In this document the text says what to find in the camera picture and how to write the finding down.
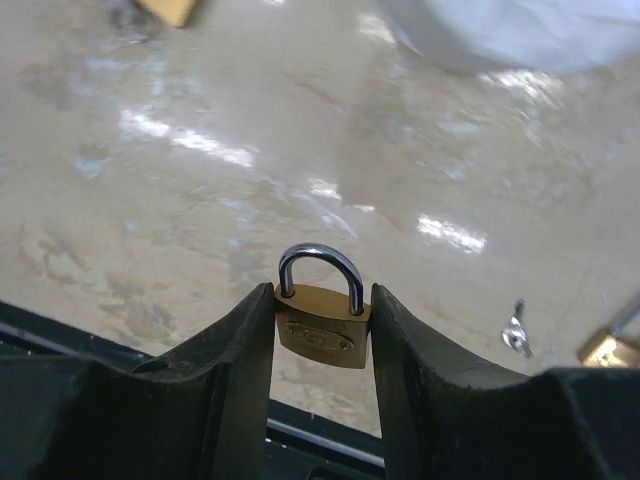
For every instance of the small silver key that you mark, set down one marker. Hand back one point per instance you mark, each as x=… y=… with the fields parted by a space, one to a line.
x=514 y=334

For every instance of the white toilet paper roll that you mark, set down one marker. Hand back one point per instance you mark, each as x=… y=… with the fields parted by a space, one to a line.
x=546 y=36

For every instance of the long shackle brass padlock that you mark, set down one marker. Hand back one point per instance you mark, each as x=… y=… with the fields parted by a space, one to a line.
x=608 y=349

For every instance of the large brass padlock centre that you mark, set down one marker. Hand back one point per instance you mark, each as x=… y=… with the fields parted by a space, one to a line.
x=143 y=13

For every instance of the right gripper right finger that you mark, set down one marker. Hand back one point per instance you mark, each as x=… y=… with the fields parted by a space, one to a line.
x=446 y=413

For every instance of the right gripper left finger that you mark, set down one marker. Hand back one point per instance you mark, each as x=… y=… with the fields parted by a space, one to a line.
x=199 y=411

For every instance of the small brass padlock with key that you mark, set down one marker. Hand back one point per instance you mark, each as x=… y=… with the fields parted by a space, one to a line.
x=319 y=324

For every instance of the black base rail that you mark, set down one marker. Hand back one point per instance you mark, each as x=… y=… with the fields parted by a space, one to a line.
x=298 y=445

